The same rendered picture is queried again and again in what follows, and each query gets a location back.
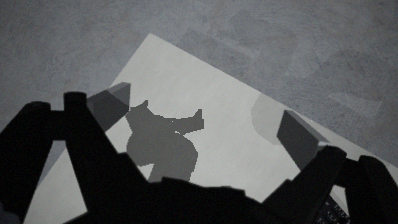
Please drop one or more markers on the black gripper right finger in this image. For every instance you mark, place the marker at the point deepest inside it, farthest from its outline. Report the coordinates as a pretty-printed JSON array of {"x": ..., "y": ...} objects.
[{"x": 371, "y": 192}]

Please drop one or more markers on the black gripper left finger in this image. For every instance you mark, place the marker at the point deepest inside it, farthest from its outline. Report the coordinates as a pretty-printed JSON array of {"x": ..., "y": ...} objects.
[{"x": 101, "y": 171}]

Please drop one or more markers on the black lighting desk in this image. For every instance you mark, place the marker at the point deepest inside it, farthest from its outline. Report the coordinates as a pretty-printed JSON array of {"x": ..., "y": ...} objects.
[{"x": 331, "y": 213}]

